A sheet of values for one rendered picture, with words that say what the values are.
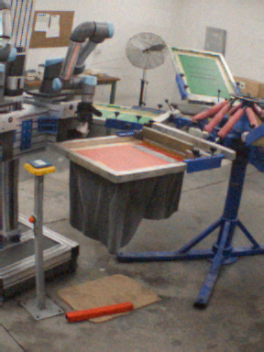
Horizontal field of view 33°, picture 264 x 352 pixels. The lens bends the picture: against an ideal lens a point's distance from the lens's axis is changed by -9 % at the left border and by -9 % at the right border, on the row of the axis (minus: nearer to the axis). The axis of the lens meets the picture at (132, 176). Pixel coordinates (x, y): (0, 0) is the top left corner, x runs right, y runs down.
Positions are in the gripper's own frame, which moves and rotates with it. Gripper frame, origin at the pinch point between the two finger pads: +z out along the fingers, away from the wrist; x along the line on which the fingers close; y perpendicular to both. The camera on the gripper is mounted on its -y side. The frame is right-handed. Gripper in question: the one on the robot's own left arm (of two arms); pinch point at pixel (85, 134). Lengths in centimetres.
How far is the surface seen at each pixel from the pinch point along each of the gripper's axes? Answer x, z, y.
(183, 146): 42, -3, -37
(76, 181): 12.3, 22.5, 11.8
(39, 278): 17, 79, 38
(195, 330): 87, 102, -31
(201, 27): -302, -101, -446
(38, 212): 17, 35, 40
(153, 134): 17.2, -2.7, -37.3
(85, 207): 23.0, 34.1, 11.9
